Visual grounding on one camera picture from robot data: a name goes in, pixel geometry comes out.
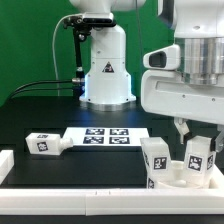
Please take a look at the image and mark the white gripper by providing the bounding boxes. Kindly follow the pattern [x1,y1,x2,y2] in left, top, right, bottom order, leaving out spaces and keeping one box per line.
[141,70,224,152]

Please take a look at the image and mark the black cables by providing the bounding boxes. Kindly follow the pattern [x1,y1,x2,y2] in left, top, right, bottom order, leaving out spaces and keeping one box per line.
[8,79,84,100]

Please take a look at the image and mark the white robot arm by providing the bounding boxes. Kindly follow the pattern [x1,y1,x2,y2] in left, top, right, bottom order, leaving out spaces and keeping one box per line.
[69,0,224,152]

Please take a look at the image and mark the grey camera cable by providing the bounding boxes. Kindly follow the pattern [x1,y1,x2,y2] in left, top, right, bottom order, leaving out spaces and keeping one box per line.
[52,13,81,98]

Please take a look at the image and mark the white left fence rail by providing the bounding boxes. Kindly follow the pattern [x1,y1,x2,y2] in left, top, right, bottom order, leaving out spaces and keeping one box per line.
[0,150,14,185]

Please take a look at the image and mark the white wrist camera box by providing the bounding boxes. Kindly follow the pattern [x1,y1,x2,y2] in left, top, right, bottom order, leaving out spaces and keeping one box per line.
[143,44,181,70]

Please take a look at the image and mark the white front fence rail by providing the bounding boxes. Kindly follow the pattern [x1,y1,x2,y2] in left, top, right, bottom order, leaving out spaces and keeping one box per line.
[0,189,224,216]

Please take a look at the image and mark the black camera stand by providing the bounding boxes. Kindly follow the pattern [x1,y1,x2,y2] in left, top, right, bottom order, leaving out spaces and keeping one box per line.
[63,12,116,95]

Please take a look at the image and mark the white marker board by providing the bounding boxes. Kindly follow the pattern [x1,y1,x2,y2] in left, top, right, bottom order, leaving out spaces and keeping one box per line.
[63,127,149,146]

